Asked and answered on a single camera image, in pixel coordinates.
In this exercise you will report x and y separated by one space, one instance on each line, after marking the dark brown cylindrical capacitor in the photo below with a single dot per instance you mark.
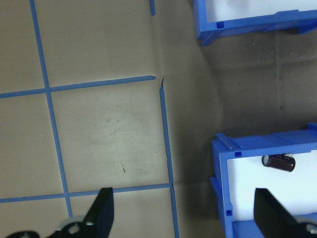
280 162

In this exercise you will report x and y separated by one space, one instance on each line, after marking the small blue plastic parts bin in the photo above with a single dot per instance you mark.
220 173

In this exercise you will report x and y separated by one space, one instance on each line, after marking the white foam bin liner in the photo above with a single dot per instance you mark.
247 10
247 193

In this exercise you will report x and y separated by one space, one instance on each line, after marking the large blue plastic parts bin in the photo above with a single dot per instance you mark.
247 26

